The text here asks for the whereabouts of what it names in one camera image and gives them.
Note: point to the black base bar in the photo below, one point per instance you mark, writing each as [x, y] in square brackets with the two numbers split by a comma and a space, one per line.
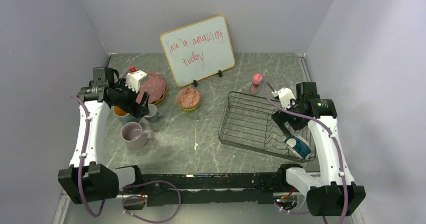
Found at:
[165, 189]

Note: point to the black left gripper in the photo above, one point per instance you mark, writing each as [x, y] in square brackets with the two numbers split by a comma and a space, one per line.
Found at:
[138, 110]

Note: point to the teal white-dot bowl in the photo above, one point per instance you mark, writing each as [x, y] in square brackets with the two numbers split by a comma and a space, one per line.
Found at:
[298, 146]

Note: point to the pink-lid spice bottle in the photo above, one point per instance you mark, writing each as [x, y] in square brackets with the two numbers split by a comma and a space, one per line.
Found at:
[256, 82]

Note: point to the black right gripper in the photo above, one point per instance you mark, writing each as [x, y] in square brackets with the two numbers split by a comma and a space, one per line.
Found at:
[280, 117]

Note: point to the aluminium rail at wall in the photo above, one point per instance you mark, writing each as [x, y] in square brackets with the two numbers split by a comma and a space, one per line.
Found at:
[302, 62]

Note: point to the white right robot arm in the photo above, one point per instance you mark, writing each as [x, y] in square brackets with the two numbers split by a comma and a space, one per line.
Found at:
[323, 126]

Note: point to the small grey-blue cup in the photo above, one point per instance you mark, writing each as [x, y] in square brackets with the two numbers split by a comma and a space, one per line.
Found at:
[153, 116]

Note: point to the yellow-green bowl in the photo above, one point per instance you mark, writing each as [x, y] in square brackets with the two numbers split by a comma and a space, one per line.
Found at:
[189, 109]

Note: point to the lilac mug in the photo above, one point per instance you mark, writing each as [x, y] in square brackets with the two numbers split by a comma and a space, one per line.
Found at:
[134, 136]

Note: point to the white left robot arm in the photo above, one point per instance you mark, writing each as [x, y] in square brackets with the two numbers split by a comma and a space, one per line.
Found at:
[87, 179]

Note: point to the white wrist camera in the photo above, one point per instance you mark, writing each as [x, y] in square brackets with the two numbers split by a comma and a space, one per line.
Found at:
[285, 96]
[135, 78]

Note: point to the blue zigzag pattern bowl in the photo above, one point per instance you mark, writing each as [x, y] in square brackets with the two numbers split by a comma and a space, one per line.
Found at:
[188, 97]

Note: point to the aluminium front frame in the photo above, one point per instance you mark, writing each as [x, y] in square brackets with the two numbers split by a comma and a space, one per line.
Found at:
[321, 201]

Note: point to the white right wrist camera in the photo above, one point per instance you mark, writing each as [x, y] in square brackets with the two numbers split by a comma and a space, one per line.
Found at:
[285, 96]

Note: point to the yellow-framed whiteboard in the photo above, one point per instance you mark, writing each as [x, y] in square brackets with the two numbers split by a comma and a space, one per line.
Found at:
[199, 50]

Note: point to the black wire dish rack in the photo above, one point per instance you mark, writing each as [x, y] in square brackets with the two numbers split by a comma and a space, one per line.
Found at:
[247, 124]

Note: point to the yellow polka-dot plate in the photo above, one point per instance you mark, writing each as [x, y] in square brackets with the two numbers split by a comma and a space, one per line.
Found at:
[161, 99]

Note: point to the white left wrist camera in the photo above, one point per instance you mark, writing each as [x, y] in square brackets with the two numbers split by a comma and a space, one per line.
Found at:
[135, 78]

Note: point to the blue butterfly mug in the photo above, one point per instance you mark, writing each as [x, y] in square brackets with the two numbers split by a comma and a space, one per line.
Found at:
[124, 117]

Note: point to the pink polka-dot plate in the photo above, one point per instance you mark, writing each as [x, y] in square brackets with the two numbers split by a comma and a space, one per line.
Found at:
[155, 86]

